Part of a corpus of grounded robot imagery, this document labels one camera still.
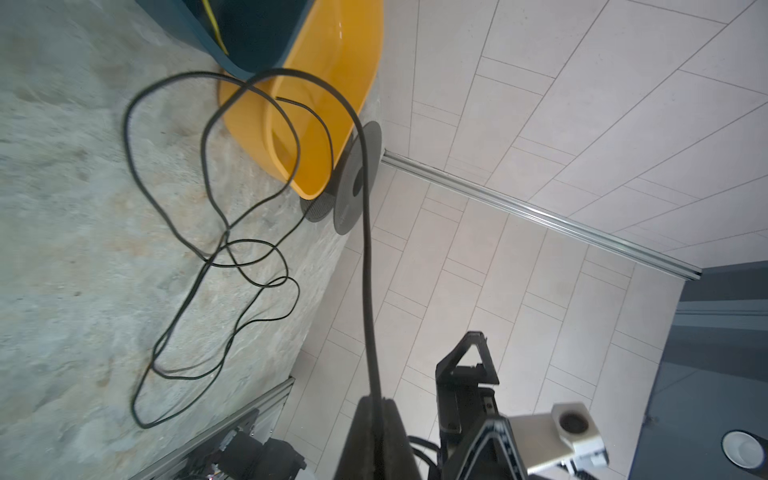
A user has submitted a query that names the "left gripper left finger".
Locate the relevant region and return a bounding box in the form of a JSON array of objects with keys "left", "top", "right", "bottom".
[{"left": 333, "top": 396, "right": 421, "bottom": 480}]

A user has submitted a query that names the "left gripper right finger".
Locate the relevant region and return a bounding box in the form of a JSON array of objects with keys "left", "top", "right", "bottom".
[{"left": 435, "top": 331, "right": 499, "bottom": 444}]

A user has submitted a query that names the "dark grey cable spool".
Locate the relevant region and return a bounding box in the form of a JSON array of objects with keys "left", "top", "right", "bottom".
[{"left": 300, "top": 121, "right": 382, "bottom": 235}]

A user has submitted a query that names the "black cable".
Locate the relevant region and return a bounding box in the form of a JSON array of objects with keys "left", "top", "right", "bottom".
[{"left": 122, "top": 70, "right": 336, "bottom": 430}]

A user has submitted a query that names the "yellow plastic bin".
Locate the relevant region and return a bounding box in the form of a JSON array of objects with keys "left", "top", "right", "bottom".
[{"left": 223, "top": 1, "right": 384, "bottom": 200}]

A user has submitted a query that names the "teal plastic bin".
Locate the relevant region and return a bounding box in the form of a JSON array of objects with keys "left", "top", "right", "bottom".
[{"left": 137, "top": 0, "right": 313, "bottom": 80}]

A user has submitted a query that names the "aluminium mounting rail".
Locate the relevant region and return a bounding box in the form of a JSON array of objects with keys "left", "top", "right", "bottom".
[{"left": 130, "top": 377, "right": 295, "bottom": 480}]

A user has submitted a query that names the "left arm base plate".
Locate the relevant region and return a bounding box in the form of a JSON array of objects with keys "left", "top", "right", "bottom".
[{"left": 212, "top": 431, "right": 307, "bottom": 480}]

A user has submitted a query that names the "yellow green cable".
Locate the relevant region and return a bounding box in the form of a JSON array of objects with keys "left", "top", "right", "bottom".
[{"left": 200, "top": 0, "right": 230, "bottom": 56}]

